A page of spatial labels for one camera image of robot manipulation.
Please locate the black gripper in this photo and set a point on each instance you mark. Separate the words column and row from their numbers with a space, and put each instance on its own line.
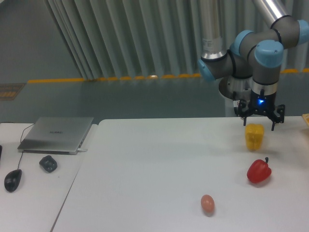
column 260, row 104

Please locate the yellow bell pepper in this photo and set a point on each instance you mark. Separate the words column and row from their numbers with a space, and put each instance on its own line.
column 254, row 134

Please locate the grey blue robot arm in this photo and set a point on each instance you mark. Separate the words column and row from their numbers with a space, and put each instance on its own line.
column 253, row 60

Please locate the wooden basket edge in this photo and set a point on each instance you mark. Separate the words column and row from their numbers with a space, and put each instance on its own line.
column 306, row 118

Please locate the red bell pepper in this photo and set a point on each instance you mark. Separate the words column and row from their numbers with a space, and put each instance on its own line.
column 259, row 171

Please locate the brown egg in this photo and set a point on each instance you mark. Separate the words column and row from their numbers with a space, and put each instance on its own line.
column 207, row 204

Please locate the grey pleated curtain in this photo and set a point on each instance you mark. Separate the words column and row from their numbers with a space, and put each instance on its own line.
column 121, row 39

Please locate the silver laptop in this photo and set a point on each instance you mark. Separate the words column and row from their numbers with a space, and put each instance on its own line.
column 56, row 135

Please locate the small black plastic tray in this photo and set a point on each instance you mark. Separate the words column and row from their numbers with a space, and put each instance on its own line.
column 48, row 163

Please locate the black computer mouse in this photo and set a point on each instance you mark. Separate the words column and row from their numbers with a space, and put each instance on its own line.
column 12, row 180

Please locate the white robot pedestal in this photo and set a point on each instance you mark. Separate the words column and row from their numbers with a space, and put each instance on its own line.
column 232, row 90

